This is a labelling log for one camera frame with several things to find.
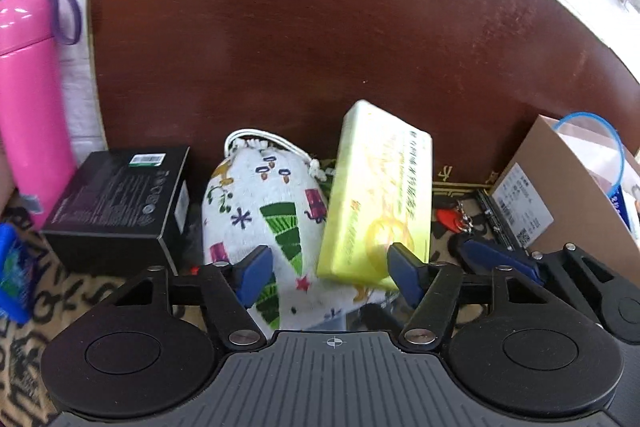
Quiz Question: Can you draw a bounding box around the pink thermos bottle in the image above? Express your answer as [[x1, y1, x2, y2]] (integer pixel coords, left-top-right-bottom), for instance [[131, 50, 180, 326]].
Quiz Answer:
[[0, 0, 84, 231]]

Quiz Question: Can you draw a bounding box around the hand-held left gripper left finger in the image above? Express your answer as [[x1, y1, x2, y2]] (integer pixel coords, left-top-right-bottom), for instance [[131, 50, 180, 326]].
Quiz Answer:
[[102, 244, 275, 351]]

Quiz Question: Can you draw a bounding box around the yellow medicine box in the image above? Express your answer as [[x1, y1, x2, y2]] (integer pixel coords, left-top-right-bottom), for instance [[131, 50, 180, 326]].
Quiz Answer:
[[316, 100, 434, 293]]

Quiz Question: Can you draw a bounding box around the cardboard box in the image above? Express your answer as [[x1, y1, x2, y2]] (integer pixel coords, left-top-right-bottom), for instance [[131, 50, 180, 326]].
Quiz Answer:
[[490, 114, 640, 254]]

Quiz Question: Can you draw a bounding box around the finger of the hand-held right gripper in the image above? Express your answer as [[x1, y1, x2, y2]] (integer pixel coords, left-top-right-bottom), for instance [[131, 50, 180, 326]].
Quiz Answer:
[[462, 240, 617, 326]]

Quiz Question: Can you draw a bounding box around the blue green packet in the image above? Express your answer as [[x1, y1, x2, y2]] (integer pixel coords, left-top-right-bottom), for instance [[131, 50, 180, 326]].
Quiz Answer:
[[0, 223, 39, 326]]

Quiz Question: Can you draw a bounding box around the black key fob red tag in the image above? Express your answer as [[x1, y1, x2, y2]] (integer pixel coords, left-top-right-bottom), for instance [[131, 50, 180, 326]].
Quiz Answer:
[[434, 202, 473, 268]]

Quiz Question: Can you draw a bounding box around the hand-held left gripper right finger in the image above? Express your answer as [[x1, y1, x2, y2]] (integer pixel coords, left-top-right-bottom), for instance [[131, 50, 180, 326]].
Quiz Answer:
[[387, 243, 551, 355]]

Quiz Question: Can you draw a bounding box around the clear pen case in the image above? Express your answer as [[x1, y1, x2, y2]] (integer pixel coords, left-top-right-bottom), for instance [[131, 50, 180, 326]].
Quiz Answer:
[[305, 289, 416, 338]]

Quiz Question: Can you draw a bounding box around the letter-print covered desktop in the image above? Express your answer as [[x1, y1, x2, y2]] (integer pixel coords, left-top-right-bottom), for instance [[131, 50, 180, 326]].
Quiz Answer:
[[0, 167, 501, 427]]

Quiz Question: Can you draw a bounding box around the black box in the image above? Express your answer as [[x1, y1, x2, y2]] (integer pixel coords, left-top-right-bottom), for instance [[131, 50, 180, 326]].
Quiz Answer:
[[40, 146, 191, 276]]

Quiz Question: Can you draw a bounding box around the dark brown wooden board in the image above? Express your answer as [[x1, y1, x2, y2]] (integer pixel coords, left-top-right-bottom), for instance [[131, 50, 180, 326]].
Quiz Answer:
[[86, 0, 640, 188]]

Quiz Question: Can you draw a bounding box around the printed white drawstring pouch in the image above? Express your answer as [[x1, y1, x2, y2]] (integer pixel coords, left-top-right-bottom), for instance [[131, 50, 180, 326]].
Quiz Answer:
[[202, 129, 352, 333]]

